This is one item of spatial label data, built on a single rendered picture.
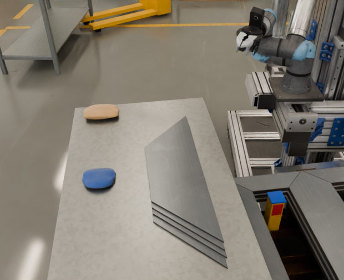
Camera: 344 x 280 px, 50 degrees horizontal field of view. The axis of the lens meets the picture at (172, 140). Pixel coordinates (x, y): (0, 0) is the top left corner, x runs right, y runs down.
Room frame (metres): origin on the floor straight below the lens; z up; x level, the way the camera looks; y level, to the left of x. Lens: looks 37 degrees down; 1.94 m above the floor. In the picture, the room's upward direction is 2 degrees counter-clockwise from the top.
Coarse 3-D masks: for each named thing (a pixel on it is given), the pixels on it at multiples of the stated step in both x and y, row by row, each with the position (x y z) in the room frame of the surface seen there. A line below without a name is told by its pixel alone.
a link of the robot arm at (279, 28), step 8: (272, 0) 1.67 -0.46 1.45; (280, 0) 1.65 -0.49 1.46; (288, 0) 1.65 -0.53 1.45; (272, 8) 1.66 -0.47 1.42; (280, 8) 1.65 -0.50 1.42; (288, 8) 1.66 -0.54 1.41; (280, 16) 1.65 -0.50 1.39; (280, 24) 1.65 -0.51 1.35; (272, 32) 1.65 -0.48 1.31; (280, 32) 1.65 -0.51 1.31; (280, 64) 1.62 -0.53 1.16
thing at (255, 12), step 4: (252, 8) 1.29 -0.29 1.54; (256, 8) 1.29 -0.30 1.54; (260, 8) 1.29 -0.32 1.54; (252, 12) 1.28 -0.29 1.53; (256, 12) 1.27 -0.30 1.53; (260, 12) 1.27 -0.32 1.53; (264, 12) 1.28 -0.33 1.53; (252, 16) 1.29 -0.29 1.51; (256, 16) 1.28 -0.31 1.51; (260, 16) 1.27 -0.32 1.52; (252, 20) 1.30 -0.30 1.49; (256, 20) 1.29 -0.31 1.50; (260, 20) 1.28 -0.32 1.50; (252, 24) 1.31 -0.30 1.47; (256, 24) 1.30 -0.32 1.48; (260, 24) 1.29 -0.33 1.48; (260, 28) 1.30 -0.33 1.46
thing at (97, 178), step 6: (96, 168) 1.01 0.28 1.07; (102, 168) 1.01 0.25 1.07; (108, 168) 1.01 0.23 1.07; (84, 174) 0.97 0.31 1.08; (90, 174) 0.97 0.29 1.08; (96, 174) 0.97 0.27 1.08; (102, 174) 0.97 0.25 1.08; (108, 174) 0.97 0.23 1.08; (114, 174) 0.97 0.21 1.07; (84, 180) 0.95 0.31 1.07; (90, 180) 0.94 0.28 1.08; (96, 180) 0.94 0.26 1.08; (102, 180) 0.94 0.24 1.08; (108, 180) 0.94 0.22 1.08; (90, 186) 0.92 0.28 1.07; (96, 186) 0.92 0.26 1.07; (102, 186) 0.92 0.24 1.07; (108, 186) 0.93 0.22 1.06
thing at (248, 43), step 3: (249, 36) 1.24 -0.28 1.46; (252, 36) 1.24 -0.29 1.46; (255, 36) 1.24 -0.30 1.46; (246, 39) 1.21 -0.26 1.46; (249, 39) 1.21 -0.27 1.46; (252, 39) 1.21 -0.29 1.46; (243, 42) 1.19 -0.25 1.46; (246, 42) 1.19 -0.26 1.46; (249, 42) 1.19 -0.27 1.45; (252, 42) 1.20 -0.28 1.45; (243, 45) 1.18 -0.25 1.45; (246, 45) 1.18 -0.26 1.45; (249, 45) 1.19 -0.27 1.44; (246, 48) 1.20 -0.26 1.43; (249, 48) 1.22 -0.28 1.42; (246, 51) 1.20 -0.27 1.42; (246, 54) 1.21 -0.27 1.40
